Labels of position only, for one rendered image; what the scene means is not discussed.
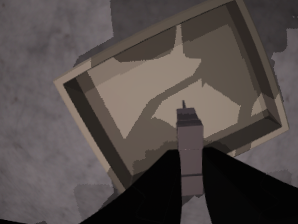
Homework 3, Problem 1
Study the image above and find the beige shallow tray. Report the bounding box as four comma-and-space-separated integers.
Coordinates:
53, 0, 290, 194

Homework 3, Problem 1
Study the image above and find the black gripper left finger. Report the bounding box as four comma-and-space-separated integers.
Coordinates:
78, 151, 182, 224

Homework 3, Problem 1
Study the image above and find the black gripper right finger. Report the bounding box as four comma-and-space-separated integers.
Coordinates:
201, 147, 298, 224

